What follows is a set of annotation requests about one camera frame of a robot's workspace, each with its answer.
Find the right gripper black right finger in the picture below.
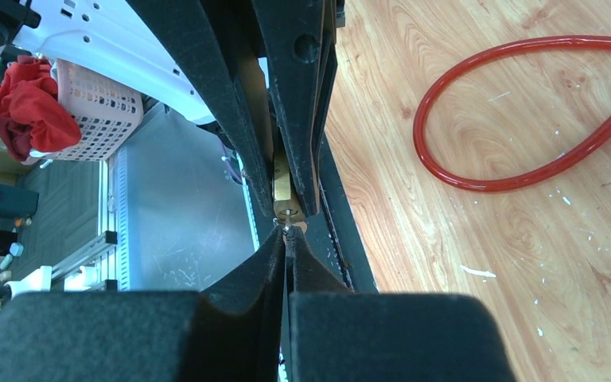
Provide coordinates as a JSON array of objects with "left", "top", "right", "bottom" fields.
[{"left": 286, "top": 227, "right": 516, "bottom": 381}]

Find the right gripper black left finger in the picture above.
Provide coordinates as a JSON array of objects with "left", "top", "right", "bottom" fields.
[{"left": 0, "top": 229, "right": 285, "bottom": 381}]

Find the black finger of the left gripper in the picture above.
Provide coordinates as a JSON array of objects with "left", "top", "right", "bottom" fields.
[
  {"left": 130, "top": 0, "right": 273, "bottom": 215},
  {"left": 252, "top": 1, "right": 337, "bottom": 217}
]

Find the brass padlock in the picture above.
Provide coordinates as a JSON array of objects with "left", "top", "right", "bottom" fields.
[{"left": 257, "top": 57, "right": 303, "bottom": 217}]

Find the red cable lock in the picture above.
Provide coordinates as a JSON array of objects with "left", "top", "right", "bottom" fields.
[{"left": 412, "top": 32, "right": 611, "bottom": 194}]

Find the small silver key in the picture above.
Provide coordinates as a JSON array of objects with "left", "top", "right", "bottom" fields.
[{"left": 274, "top": 209, "right": 308, "bottom": 241}]

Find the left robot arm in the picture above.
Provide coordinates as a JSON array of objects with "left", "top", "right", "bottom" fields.
[{"left": 0, "top": 1, "right": 345, "bottom": 219}]

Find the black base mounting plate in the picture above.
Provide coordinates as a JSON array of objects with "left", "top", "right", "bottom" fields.
[{"left": 242, "top": 131, "right": 380, "bottom": 296}]

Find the pink perforated basket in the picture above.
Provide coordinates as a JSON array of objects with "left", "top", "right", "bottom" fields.
[{"left": 26, "top": 59, "right": 144, "bottom": 164}]

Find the red cloth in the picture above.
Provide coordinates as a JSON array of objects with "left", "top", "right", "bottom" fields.
[{"left": 0, "top": 56, "right": 81, "bottom": 162}]

